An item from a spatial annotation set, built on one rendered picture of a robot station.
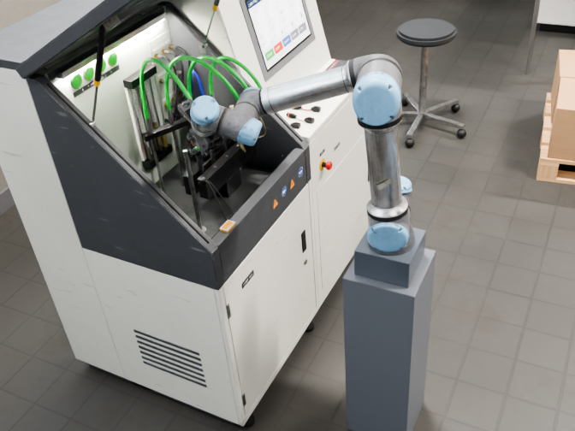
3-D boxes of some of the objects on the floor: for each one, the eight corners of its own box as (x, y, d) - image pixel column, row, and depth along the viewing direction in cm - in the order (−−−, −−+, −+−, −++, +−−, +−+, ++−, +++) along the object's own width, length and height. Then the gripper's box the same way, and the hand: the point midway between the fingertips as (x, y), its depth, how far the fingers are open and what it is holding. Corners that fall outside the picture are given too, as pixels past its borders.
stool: (489, 119, 448) (500, 21, 408) (439, 160, 411) (447, 57, 371) (411, 97, 482) (416, 4, 442) (360, 132, 446) (359, 36, 405)
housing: (128, 389, 283) (20, 62, 194) (79, 369, 295) (-46, 50, 206) (279, 209, 381) (252, -63, 292) (237, 199, 392) (199, -66, 303)
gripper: (198, 148, 187) (198, 166, 208) (229, 131, 189) (227, 150, 210) (182, 122, 188) (185, 143, 209) (214, 106, 190) (213, 127, 211)
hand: (201, 138), depth 208 cm, fingers closed
